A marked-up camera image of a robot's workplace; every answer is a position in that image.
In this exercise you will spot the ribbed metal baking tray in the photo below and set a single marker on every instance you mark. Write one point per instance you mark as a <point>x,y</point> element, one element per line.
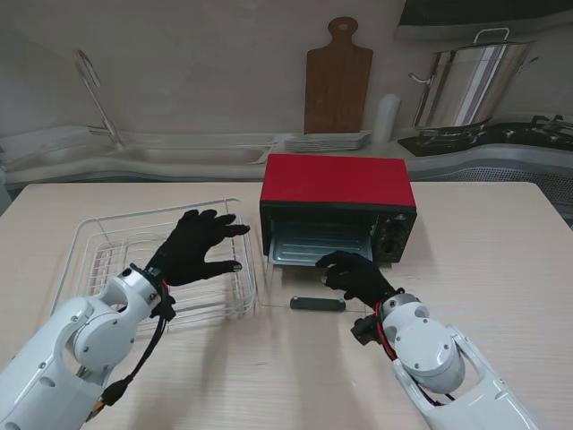
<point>309,246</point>

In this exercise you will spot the tall steel stock pot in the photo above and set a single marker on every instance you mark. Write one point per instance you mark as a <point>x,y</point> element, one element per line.
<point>470,85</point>

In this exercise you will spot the stack of white plates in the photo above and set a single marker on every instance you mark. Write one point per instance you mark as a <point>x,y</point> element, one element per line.
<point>327,142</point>

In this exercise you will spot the red black toaster oven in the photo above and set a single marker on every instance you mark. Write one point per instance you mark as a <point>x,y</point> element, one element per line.
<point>336,183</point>

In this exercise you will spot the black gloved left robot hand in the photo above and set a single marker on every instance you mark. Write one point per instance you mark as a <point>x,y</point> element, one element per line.
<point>188,255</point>

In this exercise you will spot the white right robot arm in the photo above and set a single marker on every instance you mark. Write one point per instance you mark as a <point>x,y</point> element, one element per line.
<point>430,349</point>

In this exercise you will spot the steel kitchen sink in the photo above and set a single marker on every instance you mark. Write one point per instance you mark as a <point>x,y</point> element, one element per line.
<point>179,155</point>

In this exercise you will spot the brown wooden cutting board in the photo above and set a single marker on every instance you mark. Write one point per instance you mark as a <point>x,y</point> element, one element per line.
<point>338,89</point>

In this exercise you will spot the dark range hood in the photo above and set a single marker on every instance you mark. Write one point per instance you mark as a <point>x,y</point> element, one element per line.
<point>492,13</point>

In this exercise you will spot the black gas stove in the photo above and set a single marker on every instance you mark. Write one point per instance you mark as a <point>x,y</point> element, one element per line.
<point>515,134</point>

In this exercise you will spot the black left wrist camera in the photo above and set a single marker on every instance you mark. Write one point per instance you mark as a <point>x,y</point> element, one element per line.
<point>166,309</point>

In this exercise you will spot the white paper towel roll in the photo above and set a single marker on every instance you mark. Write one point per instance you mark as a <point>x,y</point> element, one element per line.
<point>387,118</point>

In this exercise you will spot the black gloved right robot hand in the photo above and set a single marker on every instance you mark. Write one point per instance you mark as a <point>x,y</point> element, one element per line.
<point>362,280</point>

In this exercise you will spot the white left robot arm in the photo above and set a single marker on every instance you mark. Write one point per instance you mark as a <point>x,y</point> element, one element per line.
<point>89,345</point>

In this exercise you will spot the chrome kitchen faucet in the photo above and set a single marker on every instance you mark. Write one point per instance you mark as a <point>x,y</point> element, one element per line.
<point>108,124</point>

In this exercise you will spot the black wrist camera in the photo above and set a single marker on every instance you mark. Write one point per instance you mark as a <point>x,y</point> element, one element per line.
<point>166,309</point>
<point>365,331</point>

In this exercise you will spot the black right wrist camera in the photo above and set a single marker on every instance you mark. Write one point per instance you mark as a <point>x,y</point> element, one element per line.
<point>365,331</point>

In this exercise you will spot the black oven knob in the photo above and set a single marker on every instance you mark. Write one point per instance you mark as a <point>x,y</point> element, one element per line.
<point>397,230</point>
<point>394,249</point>

